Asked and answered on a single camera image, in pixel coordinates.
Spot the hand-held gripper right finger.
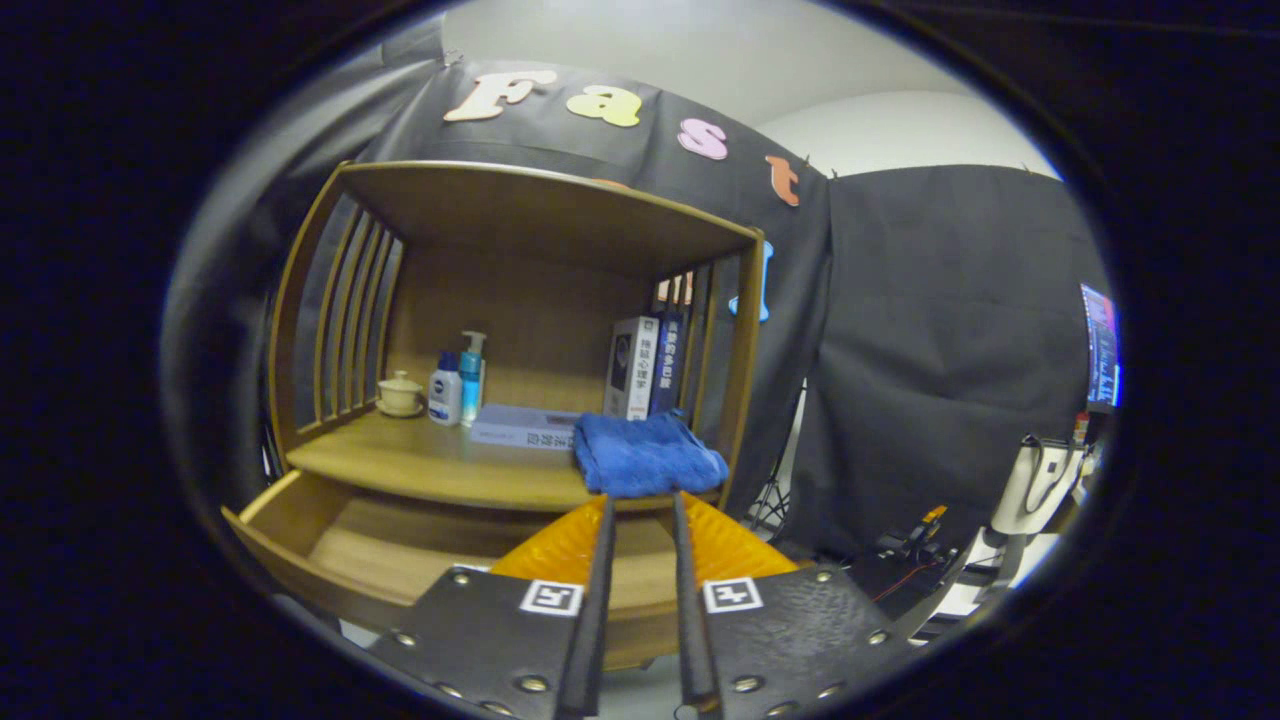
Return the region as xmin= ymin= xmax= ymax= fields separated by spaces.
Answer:
xmin=672 ymin=492 xmax=916 ymax=719

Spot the computer monitor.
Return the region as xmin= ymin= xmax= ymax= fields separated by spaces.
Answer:
xmin=1080 ymin=283 xmax=1121 ymax=406

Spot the wooden drawer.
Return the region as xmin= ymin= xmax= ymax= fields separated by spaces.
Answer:
xmin=222 ymin=470 xmax=691 ymax=671

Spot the wooden cabinet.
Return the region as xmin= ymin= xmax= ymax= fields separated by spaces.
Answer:
xmin=265 ymin=160 xmax=769 ymax=516

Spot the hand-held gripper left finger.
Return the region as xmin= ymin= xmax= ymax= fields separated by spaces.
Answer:
xmin=368 ymin=495 xmax=616 ymax=720

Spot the blue pump bottle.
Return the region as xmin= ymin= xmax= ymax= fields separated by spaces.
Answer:
xmin=458 ymin=331 xmax=488 ymax=426

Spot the white tote bag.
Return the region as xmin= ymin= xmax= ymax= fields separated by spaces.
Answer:
xmin=990 ymin=432 xmax=1086 ymax=538

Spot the metal tripod stand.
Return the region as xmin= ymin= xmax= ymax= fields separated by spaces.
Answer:
xmin=745 ymin=385 xmax=806 ymax=536

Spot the grey upright book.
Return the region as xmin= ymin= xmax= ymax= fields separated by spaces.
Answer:
xmin=603 ymin=316 xmax=661 ymax=421

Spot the black and orange device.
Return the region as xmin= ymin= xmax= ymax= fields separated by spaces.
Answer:
xmin=880 ymin=504 xmax=951 ymax=571

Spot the blue folded towel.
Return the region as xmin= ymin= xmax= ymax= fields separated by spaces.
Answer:
xmin=572 ymin=410 xmax=731 ymax=499

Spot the dark blue upright book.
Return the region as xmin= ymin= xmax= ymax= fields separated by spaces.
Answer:
xmin=650 ymin=312 xmax=686 ymax=417

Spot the wooden countertop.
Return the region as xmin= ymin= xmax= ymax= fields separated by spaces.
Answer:
xmin=286 ymin=410 xmax=726 ymax=513

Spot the cream lidded teacup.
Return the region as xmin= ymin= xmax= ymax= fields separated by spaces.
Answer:
xmin=376 ymin=370 xmax=426 ymax=419

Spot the black backdrop cloth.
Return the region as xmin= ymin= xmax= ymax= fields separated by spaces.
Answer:
xmin=165 ymin=15 xmax=1101 ymax=561

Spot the white flat book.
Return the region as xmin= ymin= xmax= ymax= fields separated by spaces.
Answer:
xmin=470 ymin=403 xmax=583 ymax=451

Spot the white bottle with blue cap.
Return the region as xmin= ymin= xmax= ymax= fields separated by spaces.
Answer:
xmin=428 ymin=350 xmax=464 ymax=428

